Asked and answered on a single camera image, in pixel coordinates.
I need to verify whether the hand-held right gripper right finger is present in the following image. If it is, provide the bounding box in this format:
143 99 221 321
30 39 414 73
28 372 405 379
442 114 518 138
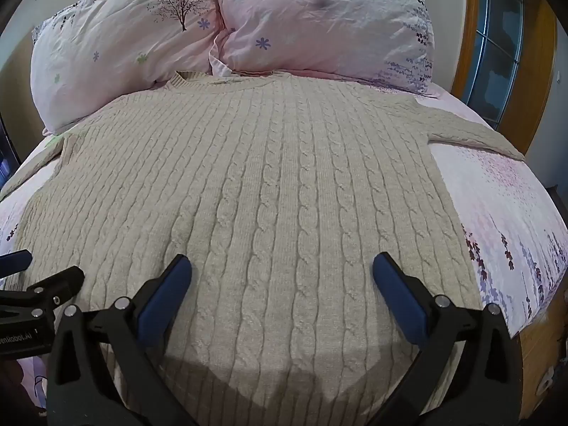
372 252 523 426

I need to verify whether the pink pillow with purple flowers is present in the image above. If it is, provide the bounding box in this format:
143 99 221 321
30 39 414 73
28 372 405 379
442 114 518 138
209 0 436 95

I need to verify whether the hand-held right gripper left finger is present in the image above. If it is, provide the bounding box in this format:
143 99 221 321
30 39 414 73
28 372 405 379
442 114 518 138
46 254 198 426

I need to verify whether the pink pillow with tree print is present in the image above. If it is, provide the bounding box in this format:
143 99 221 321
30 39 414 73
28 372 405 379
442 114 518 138
31 0 223 136

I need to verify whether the pink floral bed sheet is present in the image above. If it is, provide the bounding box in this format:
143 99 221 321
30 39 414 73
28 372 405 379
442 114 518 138
0 71 568 413

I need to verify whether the wooden bed frame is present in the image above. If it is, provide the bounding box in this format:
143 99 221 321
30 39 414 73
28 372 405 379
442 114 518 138
517 295 568 426

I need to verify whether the wooden framed glass door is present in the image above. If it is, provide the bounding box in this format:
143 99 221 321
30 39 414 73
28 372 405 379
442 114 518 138
450 0 557 155

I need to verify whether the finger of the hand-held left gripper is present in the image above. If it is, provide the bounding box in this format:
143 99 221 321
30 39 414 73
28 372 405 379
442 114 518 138
0 266 86 320
0 250 33 278

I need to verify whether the beige cable-knit sweater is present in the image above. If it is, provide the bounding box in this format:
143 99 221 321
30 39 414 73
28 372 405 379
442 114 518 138
0 70 526 426

